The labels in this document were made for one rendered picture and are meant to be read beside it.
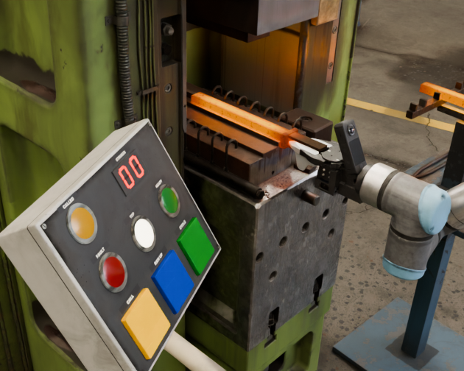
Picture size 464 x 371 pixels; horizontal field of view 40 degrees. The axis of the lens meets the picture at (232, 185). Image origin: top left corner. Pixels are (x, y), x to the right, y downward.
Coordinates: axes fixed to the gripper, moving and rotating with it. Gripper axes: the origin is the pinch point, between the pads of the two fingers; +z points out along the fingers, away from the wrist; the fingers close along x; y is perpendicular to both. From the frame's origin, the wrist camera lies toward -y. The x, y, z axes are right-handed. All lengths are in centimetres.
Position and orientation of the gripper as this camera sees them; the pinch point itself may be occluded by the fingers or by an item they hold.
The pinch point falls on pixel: (296, 140)
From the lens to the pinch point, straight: 145.9
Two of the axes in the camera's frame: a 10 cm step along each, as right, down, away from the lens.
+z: -7.3, -3.8, 5.7
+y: -0.4, 8.5, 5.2
